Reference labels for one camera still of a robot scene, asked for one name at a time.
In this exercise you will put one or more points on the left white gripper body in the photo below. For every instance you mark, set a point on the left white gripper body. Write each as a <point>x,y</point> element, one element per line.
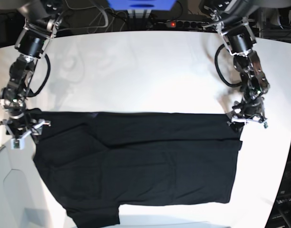
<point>247,112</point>

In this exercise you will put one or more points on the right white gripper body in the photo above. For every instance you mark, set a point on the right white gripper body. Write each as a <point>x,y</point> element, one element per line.
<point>24,131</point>

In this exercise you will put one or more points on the black T-shirt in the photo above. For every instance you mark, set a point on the black T-shirt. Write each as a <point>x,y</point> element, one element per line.
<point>92,163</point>

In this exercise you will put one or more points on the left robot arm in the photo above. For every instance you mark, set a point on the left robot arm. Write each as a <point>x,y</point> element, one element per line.
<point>230,21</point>

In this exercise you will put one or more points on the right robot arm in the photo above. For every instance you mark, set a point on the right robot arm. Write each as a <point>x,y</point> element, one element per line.
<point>42,20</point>

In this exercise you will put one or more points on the black power strip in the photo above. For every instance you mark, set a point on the black power strip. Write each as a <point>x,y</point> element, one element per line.
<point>183,25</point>

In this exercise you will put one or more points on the blue box overhead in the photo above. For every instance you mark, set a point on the blue box overhead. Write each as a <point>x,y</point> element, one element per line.
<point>141,4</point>

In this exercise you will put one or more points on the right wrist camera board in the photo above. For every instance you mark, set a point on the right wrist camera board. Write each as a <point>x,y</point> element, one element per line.
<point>15,144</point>

